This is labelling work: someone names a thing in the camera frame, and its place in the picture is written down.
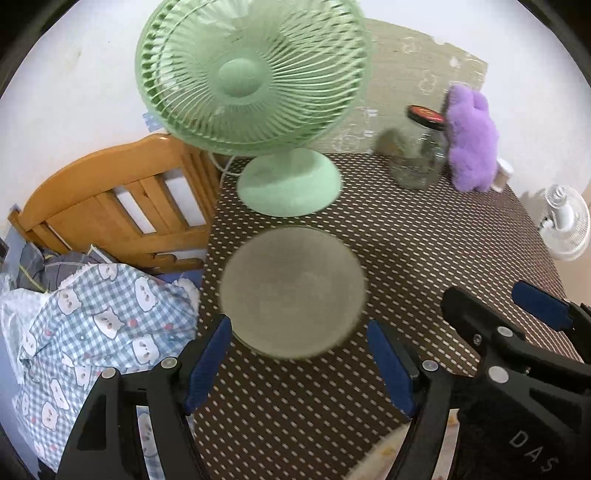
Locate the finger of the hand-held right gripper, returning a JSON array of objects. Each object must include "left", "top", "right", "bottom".
[
  {"left": 440, "top": 286, "right": 591, "bottom": 394},
  {"left": 512, "top": 281, "right": 591, "bottom": 365}
]

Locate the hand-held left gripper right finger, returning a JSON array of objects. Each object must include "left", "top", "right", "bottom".
[{"left": 366, "top": 320, "right": 458, "bottom": 480}]

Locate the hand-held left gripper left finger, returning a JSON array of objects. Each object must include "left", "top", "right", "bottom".
[{"left": 55, "top": 315, "right": 233, "bottom": 480}]

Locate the yellow floral white plate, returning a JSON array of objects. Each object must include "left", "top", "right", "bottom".
[{"left": 358, "top": 406, "right": 460, "bottom": 480}]

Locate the beige ceramic bowl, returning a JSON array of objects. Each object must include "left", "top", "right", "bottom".
[{"left": 219, "top": 226, "right": 368, "bottom": 361}]

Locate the white desk fan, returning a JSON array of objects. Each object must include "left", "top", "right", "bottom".
[{"left": 538, "top": 185, "right": 591, "bottom": 263}]

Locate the brown polka dot tablecloth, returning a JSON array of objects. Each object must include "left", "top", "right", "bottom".
[{"left": 185, "top": 152, "right": 585, "bottom": 480}]

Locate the blue checked printed blanket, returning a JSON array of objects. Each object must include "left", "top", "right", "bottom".
[{"left": 11, "top": 263, "right": 201, "bottom": 480}]

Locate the white ribbed cup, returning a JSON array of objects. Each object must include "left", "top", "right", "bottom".
[{"left": 492, "top": 158, "right": 514, "bottom": 192}]

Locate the glass jar with black lid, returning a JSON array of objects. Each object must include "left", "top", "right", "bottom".
[{"left": 390, "top": 105, "right": 450, "bottom": 190}]

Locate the purple plush cushion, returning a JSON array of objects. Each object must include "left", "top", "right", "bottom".
[{"left": 445, "top": 84, "right": 502, "bottom": 193}]

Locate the grey striped cloth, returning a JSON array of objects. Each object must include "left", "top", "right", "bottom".
[{"left": 9, "top": 242, "right": 112, "bottom": 294}]

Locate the clear plastic bag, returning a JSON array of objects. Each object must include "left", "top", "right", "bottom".
[{"left": 0, "top": 272, "right": 56, "bottom": 370}]

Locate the wooden bed headboard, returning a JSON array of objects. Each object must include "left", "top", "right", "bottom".
[{"left": 8, "top": 133, "right": 222, "bottom": 278}]

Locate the green desk fan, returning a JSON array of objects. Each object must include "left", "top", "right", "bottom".
[{"left": 134, "top": 0, "right": 374, "bottom": 219}]

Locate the white fan cable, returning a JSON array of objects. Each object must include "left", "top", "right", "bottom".
[{"left": 209, "top": 154, "right": 242, "bottom": 182}]

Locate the green patterned wall panel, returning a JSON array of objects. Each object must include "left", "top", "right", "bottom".
[{"left": 323, "top": 18, "right": 489, "bottom": 155}]

